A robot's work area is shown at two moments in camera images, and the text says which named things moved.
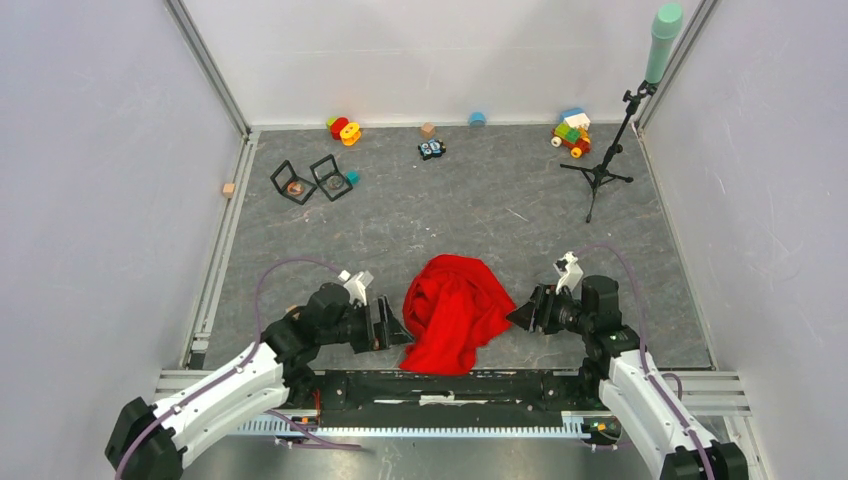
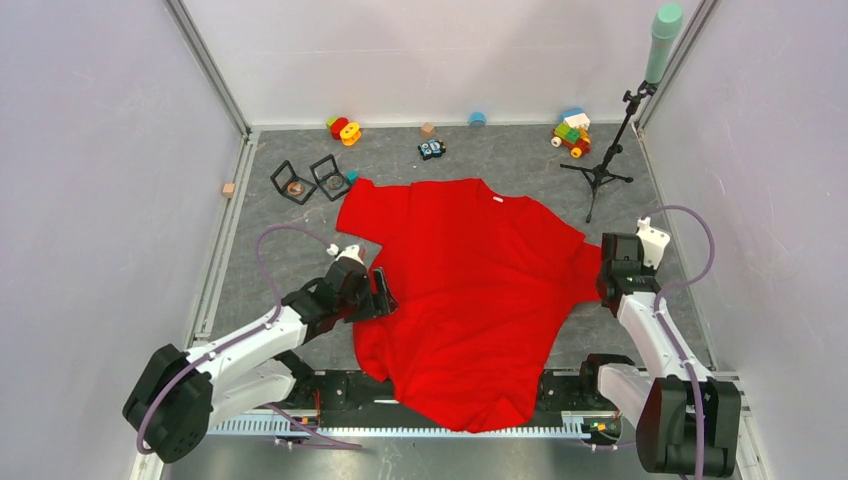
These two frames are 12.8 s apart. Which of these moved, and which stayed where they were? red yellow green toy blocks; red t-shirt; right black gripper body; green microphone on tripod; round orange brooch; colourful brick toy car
Moved: red t-shirt; right black gripper body
Stayed: colourful brick toy car; green microphone on tripod; red yellow green toy blocks; round orange brooch
